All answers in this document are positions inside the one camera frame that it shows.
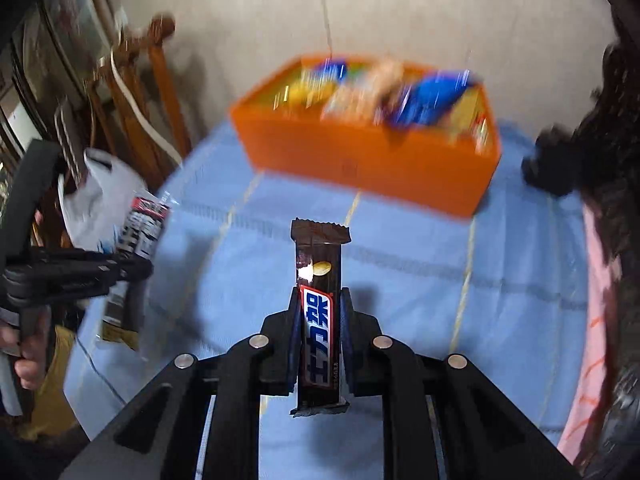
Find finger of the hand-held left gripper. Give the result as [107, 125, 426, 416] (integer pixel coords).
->
[75, 251, 154, 301]

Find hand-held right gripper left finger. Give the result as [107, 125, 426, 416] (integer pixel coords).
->
[60, 285, 301, 480]

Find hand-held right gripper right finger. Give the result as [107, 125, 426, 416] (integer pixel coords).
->
[341, 286, 582, 480]

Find dark chocolate bar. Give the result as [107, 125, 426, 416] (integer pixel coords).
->
[290, 217, 351, 418]

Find black long snack packet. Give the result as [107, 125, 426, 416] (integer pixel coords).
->
[100, 189, 173, 350]

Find orange box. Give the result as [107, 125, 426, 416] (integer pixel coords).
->
[229, 52, 502, 219]

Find orange cracker packet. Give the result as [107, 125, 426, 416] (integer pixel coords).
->
[320, 59, 407, 122]

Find yellow clear snack packet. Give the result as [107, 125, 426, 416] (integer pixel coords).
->
[282, 67, 337, 108]

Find large blue snack packet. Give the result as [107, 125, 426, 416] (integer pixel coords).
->
[385, 70, 483, 128]

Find small blue snack packet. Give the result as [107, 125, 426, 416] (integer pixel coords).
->
[310, 60, 349, 83]

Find person's left hand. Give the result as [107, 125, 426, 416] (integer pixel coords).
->
[0, 329, 51, 391]

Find white plastic bag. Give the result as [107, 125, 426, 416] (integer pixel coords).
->
[57, 147, 151, 256]

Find blue checked tablecloth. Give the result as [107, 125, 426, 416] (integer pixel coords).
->
[65, 120, 591, 480]

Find wooden chair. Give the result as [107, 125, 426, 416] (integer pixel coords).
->
[82, 12, 196, 183]

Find white cable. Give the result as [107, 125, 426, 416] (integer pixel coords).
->
[109, 55, 185, 167]

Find framed wall picture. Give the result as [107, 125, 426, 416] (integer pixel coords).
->
[10, 0, 121, 126]

